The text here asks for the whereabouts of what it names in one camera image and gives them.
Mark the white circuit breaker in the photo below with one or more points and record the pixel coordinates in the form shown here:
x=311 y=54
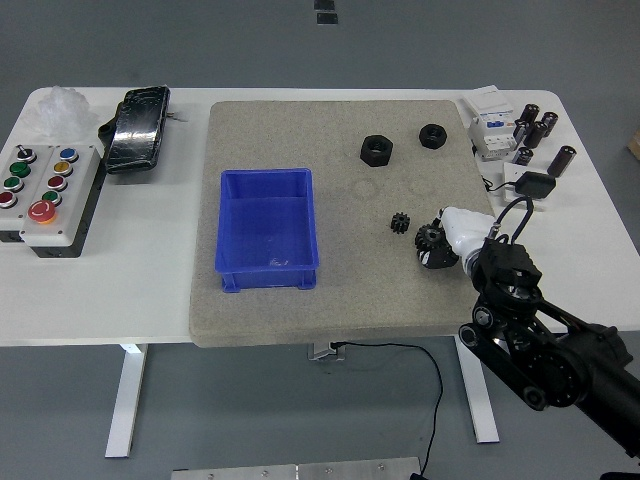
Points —
x=492 y=135

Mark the grey table control unit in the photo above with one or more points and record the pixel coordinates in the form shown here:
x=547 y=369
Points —
x=320 y=351

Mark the large black gear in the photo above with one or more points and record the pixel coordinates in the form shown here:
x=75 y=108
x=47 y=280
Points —
x=426 y=235

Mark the silver metal plate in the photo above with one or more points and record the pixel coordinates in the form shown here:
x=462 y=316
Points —
x=300 y=471

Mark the black square adapter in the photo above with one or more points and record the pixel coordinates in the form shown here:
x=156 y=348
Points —
x=536 y=184

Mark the black cylindrical capacitor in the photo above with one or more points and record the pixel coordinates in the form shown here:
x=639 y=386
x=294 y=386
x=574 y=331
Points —
x=529 y=115
x=523 y=156
x=549 y=124
x=519 y=133
x=535 y=135
x=561 y=161

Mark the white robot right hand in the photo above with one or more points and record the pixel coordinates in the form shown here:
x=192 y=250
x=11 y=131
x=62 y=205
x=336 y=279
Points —
x=467 y=230

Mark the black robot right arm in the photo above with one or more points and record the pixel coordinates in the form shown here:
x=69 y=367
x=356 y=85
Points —
x=550 y=360

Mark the small black hex nut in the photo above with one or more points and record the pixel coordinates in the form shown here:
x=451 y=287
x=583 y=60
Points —
x=433 y=136

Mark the small black gear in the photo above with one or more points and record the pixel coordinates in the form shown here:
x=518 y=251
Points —
x=400 y=224

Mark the black floor socket cover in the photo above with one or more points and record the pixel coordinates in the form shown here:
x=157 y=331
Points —
x=327 y=18
x=325 y=4

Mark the cardboard box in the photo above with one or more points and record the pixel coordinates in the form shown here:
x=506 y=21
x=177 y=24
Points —
x=635 y=144

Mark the grey-brown mat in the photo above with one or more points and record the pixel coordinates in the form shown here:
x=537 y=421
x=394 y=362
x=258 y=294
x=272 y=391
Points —
x=300 y=310

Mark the blue plastic box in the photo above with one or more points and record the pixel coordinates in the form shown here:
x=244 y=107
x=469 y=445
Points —
x=265 y=230

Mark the crumpled white plastic bag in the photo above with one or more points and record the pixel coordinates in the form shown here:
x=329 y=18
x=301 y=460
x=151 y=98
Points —
x=60 y=112

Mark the large black hex nut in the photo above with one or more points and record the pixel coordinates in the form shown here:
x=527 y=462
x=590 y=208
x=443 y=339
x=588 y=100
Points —
x=376 y=150

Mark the grey four-button control box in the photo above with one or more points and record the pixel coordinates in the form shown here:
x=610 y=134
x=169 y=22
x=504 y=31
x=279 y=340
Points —
x=10 y=220

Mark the white table leg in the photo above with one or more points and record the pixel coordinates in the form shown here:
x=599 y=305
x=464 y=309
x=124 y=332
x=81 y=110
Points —
x=480 y=400
x=125 y=400

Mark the black wrapped device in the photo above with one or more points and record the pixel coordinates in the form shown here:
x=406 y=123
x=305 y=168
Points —
x=136 y=135

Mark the grey emergency-stop button box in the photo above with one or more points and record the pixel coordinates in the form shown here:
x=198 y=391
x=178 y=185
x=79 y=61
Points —
x=70 y=210

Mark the white square plate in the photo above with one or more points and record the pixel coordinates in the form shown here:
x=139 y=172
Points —
x=510 y=172

